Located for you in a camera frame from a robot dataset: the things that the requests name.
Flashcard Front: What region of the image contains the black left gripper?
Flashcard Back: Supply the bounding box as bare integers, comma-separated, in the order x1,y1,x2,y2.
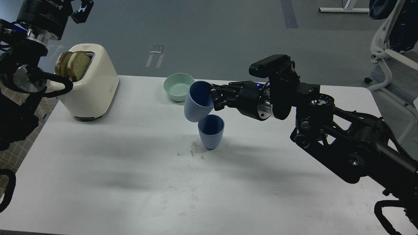
16,0,94,40

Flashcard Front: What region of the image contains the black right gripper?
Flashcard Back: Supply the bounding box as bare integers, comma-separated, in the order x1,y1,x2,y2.
211,82,271,121

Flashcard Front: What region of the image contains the blue cup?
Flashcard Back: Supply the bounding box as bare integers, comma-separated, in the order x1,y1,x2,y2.
198,114,225,150
184,81,214,122

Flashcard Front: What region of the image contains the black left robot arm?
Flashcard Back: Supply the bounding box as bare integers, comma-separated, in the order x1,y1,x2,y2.
0,0,94,151

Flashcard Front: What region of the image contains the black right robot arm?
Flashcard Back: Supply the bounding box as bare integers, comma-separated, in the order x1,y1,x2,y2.
207,55,418,235

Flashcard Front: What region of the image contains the green bowl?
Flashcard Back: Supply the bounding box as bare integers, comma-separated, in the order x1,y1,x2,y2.
163,73,195,102

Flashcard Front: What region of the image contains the toast slice front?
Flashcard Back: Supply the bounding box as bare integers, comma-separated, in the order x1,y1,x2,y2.
67,51,91,82

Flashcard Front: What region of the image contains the toast slice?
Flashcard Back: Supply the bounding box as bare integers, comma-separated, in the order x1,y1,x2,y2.
67,51,91,82
54,52,73,78

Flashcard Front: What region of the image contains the toast slice back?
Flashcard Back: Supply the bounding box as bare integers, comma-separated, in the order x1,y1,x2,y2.
54,52,73,78

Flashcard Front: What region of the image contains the cream toaster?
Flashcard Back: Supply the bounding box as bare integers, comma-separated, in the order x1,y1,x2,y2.
58,43,119,122

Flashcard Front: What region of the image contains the white table leg base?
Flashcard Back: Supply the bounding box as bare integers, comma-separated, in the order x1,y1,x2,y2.
318,0,370,13

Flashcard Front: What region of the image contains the checkered beige cloth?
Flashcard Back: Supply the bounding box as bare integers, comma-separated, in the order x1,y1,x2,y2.
0,83,58,172

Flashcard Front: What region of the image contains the white office chair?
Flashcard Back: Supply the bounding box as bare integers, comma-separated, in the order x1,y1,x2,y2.
365,0,417,143

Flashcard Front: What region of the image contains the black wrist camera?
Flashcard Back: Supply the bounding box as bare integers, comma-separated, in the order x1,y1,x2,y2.
249,55,291,78

